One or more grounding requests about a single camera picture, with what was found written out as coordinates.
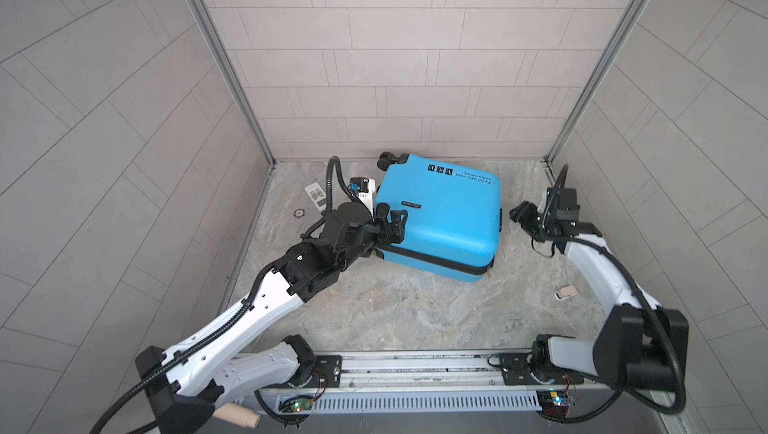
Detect blue suitcase black lining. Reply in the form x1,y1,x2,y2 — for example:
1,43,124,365
375,152,502,282

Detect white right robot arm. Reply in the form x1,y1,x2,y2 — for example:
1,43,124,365
510,188,689,393

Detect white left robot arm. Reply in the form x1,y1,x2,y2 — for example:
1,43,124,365
136,197,408,433

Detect white remote with barcode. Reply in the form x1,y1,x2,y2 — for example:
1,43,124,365
304,182,327,212

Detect small pink white gadget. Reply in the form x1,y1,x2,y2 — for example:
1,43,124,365
555,285,579,301

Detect left circuit board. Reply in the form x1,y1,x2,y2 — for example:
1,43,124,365
278,395,317,416

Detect circuit board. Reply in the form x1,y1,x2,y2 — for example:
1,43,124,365
536,390,574,420
278,395,317,416

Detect right circuit board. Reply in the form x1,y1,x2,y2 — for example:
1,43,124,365
536,390,574,420

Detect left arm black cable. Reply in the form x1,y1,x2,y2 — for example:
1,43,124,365
89,156,367,434

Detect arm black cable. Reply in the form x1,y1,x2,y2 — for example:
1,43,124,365
530,163,688,424
89,156,367,434

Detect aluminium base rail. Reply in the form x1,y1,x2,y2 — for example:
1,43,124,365
259,349,611,414

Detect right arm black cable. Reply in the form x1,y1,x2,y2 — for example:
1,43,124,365
530,163,688,424

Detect beige handle tool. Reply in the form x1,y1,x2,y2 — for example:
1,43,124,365
213,403,261,429

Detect aluminium corner post left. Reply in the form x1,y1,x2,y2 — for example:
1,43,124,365
164,0,276,166

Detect aluminium corner post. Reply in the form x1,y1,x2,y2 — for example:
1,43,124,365
544,0,650,166
164,0,276,166

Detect aluminium corner post right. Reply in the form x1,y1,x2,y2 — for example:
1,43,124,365
544,0,650,166

